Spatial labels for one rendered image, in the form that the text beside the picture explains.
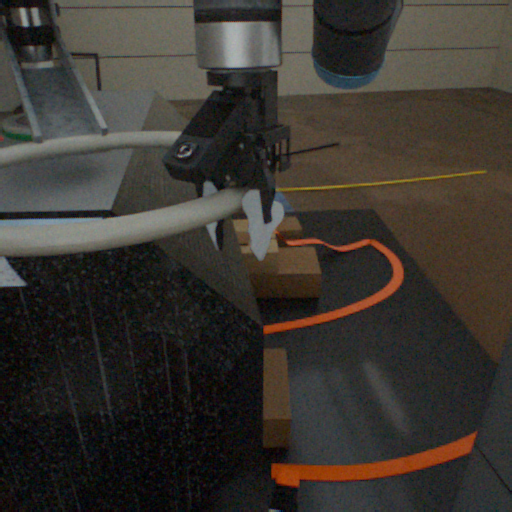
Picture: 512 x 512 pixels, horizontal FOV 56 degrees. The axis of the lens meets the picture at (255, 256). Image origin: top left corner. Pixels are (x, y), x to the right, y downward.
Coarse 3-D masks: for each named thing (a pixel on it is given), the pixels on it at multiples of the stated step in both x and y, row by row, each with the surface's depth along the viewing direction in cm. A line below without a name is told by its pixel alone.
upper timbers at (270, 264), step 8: (272, 232) 212; (272, 240) 205; (240, 248) 199; (248, 248) 199; (272, 248) 199; (248, 256) 196; (264, 256) 197; (272, 256) 197; (248, 264) 198; (256, 264) 198; (264, 264) 199; (272, 264) 199; (248, 272) 200; (256, 272) 200; (264, 272) 200; (272, 272) 201
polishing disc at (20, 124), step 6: (18, 114) 123; (24, 114) 123; (6, 120) 118; (12, 120) 118; (18, 120) 118; (24, 120) 118; (6, 126) 113; (12, 126) 113; (18, 126) 113; (24, 126) 113; (18, 132) 112; (24, 132) 111; (30, 132) 111
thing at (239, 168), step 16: (208, 80) 51; (224, 80) 49; (240, 80) 49; (256, 80) 49; (272, 80) 54; (256, 96) 53; (272, 96) 55; (256, 112) 53; (272, 112) 55; (256, 128) 54; (272, 128) 54; (288, 128) 56; (240, 144) 51; (256, 144) 51; (272, 144) 54; (288, 144) 57; (224, 160) 53; (240, 160) 52; (272, 160) 57; (288, 160) 58; (224, 176) 54; (240, 176) 53
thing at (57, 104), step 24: (0, 24) 110; (24, 72) 105; (48, 72) 106; (72, 72) 100; (24, 96) 89; (48, 96) 99; (72, 96) 100; (48, 120) 92; (72, 120) 94; (96, 120) 87
